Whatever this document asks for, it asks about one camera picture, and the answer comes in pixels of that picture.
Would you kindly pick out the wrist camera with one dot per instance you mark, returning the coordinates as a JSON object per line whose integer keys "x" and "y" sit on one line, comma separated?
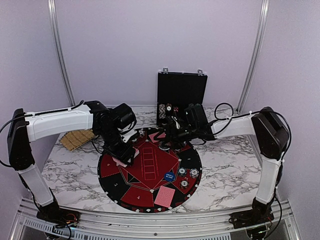
{"x": 125, "y": 120}
{"x": 197, "y": 120}

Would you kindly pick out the black chip carrying case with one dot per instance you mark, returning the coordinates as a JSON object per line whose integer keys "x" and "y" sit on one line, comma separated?
{"x": 180, "y": 89}

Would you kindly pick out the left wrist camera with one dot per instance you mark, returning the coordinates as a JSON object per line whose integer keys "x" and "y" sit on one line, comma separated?
{"x": 125, "y": 120}

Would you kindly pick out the blue small blind button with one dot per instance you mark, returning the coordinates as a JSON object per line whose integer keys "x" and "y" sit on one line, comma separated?
{"x": 169, "y": 176}

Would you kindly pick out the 50 chips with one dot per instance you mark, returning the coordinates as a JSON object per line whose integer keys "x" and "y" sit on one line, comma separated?
{"x": 181, "y": 172}

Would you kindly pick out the right aluminium frame post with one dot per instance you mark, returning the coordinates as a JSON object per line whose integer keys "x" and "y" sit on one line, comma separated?
{"x": 260, "y": 33}

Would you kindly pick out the aluminium frame post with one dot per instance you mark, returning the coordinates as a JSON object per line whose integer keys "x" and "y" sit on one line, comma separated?
{"x": 59, "y": 50}
{"x": 260, "y": 33}

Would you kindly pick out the left aluminium frame post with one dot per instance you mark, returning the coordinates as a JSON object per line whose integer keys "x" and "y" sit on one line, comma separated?
{"x": 59, "y": 50}

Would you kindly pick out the round red black poker mat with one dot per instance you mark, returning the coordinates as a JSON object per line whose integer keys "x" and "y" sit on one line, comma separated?
{"x": 135, "y": 187}

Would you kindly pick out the cream blue chips in case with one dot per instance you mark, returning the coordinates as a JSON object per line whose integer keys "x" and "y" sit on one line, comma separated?
{"x": 164, "y": 111}

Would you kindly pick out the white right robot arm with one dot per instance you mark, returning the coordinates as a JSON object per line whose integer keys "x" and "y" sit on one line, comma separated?
{"x": 230, "y": 175}

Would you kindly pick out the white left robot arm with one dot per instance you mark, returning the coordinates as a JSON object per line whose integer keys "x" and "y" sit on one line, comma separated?
{"x": 114, "y": 125}

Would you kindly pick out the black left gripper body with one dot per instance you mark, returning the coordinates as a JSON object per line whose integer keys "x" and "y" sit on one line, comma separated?
{"x": 113, "y": 146}

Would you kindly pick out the aluminium front rail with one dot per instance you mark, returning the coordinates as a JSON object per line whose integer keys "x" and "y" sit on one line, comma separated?
{"x": 204, "y": 225}

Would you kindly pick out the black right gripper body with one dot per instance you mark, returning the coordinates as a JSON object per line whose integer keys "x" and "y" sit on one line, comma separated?
{"x": 179, "y": 138}

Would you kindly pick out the woven bamboo tray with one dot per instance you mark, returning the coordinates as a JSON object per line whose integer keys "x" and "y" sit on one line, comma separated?
{"x": 72, "y": 140}

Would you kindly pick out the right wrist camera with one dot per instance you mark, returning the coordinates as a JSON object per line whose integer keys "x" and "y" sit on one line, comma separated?
{"x": 197, "y": 120}

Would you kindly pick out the red playing card deck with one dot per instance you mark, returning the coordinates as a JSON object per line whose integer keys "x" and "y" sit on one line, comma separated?
{"x": 128, "y": 158}

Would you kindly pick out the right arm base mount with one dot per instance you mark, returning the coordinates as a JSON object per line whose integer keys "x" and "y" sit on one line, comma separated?
{"x": 258, "y": 214}

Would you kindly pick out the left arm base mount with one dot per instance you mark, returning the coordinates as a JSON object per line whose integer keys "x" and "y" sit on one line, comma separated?
{"x": 57, "y": 215}

